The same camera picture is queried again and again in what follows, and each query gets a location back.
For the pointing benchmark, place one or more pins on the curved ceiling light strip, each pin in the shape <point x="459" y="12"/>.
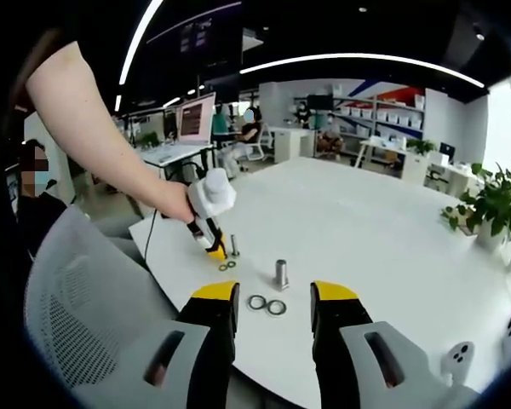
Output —
<point x="366" y="56"/>
<point x="136" y="42"/>

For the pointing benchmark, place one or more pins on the white table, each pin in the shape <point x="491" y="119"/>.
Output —
<point x="392" y="147"/>

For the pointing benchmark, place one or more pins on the shelf with white bins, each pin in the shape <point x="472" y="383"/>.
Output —
<point x="383" y="113"/>

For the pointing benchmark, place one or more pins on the grey mesh office chair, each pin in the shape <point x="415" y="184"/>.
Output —
<point x="81" y="298"/>

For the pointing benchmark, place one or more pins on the thin steel threaded stud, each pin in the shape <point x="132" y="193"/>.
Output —
<point x="234" y="245"/>

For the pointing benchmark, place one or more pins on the person's left hand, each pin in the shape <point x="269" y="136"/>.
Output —
<point x="174" y="202"/>

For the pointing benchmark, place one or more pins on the thick steel threaded stud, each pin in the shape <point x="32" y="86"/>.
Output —
<point x="281" y="274"/>

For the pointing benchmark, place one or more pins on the white office chair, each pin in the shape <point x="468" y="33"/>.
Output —
<point x="257" y="147"/>

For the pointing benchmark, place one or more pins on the black monitor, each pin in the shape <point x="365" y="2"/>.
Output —
<point x="447" y="150"/>

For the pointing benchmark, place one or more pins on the large steel washer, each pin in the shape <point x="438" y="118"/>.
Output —
<point x="249" y="303"/>
<point x="285" y="307"/>

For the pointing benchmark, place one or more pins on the small potted plant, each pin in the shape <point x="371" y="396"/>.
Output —
<point x="420" y="146"/>

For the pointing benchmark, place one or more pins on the pink-screen monitor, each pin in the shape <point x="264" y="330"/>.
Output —
<point x="196" y="119"/>

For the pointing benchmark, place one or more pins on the white cabinet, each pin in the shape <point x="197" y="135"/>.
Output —
<point x="291" y="145"/>

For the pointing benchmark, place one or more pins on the white standing desk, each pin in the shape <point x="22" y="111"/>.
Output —
<point x="170" y="153"/>

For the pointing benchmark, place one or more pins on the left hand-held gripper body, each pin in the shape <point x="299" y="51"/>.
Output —
<point x="213" y="196"/>

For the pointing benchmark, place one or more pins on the white handheld controller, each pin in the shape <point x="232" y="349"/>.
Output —
<point x="460" y="357"/>

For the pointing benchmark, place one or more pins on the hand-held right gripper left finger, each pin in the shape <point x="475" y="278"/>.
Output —
<point x="213" y="336"/>

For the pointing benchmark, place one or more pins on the potted green plant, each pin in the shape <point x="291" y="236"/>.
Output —
<point x="498" y="200"/>

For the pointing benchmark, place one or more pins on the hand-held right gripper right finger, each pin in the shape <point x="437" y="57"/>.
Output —
<point x="345" y="324"/>

